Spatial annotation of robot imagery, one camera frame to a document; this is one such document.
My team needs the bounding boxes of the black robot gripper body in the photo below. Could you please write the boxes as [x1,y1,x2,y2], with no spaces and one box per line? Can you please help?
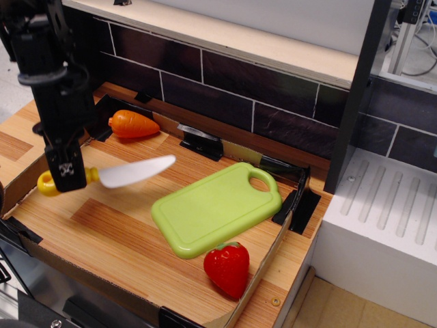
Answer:
[1,1,96,150]

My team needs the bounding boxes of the red toy strawberry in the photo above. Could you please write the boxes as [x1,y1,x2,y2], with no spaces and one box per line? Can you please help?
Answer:
[203,242,250,299]

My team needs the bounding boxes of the brass screw in table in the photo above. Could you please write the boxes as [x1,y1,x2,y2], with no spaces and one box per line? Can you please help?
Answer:
[271,297,281,307]

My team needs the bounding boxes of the yellow handled white toy knife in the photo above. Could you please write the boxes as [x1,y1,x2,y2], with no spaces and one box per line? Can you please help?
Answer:
[37,155,176,197]

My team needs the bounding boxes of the aluminium frame with cables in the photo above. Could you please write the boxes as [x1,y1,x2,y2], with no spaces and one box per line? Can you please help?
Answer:
[379,1,436,94]

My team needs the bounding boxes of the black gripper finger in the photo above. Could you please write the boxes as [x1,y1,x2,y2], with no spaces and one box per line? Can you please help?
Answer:
[44,139,87,192]

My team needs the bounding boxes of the green plastic cutting board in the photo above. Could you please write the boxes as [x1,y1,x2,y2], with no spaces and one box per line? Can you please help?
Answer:
[151,163,282,259]

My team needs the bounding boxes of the dark grey shelf post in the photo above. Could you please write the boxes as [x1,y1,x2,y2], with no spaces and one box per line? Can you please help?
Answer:
[324,1,399,194]

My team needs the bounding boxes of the white sink drainboard unit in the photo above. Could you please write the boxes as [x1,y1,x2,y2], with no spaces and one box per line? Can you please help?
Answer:
[312,149,436,326]

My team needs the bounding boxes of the orange toy carrot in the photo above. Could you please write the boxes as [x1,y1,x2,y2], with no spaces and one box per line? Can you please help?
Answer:
[108,109,160,138]

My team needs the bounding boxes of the light wooden shelf board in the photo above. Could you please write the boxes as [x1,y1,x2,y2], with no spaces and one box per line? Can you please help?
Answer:
[63,1,358,89]

